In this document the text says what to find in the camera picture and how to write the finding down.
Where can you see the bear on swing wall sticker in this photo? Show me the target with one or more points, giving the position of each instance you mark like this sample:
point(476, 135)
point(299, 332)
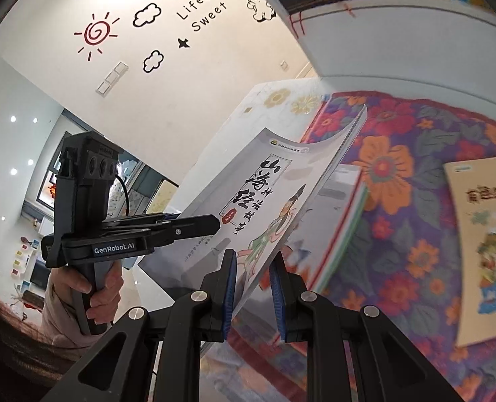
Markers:
point(260, 4)

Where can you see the floral knitted blanket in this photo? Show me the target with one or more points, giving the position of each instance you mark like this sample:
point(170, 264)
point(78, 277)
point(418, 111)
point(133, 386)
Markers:
point(407, 217)

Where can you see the black cloud wall sticker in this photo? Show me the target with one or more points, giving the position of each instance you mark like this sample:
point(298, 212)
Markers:
point(153, 62)
point(146, 15)

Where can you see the tan book with blue ship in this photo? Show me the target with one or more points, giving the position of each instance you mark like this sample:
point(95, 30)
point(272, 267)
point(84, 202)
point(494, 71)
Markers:
point(482, 259)

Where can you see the person's left hand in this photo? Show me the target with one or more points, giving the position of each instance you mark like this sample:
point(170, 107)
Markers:
point(65, 287)

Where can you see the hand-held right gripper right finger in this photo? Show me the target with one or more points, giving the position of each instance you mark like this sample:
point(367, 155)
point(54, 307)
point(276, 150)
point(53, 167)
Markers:
point(279, 301)

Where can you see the person's dark hair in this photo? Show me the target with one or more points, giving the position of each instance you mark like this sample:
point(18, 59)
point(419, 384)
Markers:
point(5, 343)

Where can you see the person's left forearm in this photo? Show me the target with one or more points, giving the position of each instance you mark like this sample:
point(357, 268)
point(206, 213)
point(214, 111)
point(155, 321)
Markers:
point(59, 326)

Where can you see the black screen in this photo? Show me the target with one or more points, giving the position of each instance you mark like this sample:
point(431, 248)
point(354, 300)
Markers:
point(40, 274)

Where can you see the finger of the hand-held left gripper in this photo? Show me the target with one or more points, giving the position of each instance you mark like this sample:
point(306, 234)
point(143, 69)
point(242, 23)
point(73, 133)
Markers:
point(139, 222)
point(185, 230)

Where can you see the white wall switch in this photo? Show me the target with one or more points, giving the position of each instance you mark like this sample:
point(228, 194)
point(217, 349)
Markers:
point(121, 68)
point(104, 88)
point(112, 78)

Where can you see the grey framed window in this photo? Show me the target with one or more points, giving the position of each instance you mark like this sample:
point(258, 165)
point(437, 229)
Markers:
point(49, 188)

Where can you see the black lettering wall sticker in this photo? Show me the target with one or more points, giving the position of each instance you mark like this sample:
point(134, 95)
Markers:
point(201, 10)

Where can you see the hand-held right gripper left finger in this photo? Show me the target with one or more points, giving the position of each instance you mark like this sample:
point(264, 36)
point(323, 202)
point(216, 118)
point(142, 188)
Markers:
point(229, 297)

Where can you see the stack of picture books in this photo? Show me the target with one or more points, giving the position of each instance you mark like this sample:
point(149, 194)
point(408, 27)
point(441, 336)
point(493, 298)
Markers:
point(340, 217)

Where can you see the group of coloured cards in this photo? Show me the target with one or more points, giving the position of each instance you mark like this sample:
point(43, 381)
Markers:
point(21, 259)

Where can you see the red sun wall sticker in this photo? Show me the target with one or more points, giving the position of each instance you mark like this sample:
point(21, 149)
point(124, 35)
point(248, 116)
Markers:
point(97, 33)

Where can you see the white book with green-robed figure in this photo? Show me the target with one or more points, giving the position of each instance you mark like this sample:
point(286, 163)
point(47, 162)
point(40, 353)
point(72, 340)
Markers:
point(273, 184)

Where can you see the dark framed glass partition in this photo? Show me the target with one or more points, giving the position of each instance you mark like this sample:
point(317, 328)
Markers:
point(147, 188)

